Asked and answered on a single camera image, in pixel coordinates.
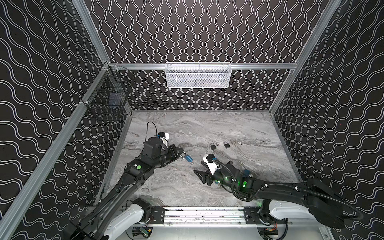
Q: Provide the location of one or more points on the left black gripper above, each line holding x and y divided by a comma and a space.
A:
173, 153

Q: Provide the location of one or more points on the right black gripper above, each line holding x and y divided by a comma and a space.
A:
212, 176

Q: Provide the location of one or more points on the blue padlock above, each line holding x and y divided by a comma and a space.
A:
187, 157
247, 173

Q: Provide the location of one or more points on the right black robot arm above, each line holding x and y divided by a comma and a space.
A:
320, 200

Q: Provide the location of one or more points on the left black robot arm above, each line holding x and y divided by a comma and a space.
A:
107, 221

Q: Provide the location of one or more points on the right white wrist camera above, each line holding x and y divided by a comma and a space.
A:
209, 160

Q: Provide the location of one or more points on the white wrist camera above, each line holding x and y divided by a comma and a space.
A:
209, 160
164, 137

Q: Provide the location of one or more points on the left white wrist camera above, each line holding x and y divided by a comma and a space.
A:
164, 137

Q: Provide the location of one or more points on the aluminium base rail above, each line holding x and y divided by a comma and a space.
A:
218, 217

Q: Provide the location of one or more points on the white wire mesh basket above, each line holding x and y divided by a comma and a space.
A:
194, 75

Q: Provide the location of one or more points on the black wire mesh basket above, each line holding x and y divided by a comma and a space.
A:
106, 100

